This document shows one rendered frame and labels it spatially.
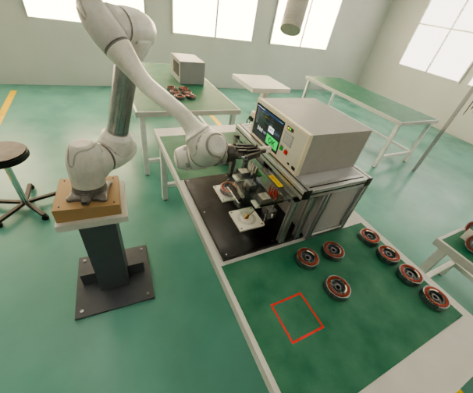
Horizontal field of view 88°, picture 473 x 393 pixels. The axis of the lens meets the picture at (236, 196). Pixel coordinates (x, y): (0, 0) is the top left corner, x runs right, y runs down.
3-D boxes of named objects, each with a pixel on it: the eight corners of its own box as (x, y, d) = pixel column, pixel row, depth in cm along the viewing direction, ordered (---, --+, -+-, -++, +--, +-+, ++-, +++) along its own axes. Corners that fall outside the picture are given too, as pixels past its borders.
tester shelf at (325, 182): (301, 200, 106) (304, 192, 103) (235, 130, 151) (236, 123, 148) (368, 185, 124) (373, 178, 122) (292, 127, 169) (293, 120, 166)
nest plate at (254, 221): (240, 232, 127) (240, 231, 126) (228, 213, 137) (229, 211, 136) (264, 225, 133) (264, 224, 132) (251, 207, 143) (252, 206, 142)
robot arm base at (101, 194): (62, 207, 115) (59, 197, 112) (75, 182, 132) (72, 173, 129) (105, 207, 120) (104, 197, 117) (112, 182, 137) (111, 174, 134)
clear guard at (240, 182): (244, 219, 101) (247, 208, 97) (222, 185, 117) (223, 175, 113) (305, 204, 115) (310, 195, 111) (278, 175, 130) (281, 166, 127)
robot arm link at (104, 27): (115, 33, 80) (141, 34, 91) (75, -24, 75) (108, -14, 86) (97, 60, 87) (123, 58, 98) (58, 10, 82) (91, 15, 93)
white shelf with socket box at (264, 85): (243, 143, 209) (253, 88, 180) (225, 125, 233) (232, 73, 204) (276, 140, 223) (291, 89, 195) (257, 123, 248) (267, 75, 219)
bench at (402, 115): (374, 169, 372) (402, 122, 325) (293, 114, 510) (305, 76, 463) (409, 163, 409) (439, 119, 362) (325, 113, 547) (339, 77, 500)
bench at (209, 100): (142, 178, 272) (135, 111, 225) (122, 112, 394) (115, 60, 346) (232, 166, 318) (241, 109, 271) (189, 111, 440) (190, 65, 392)
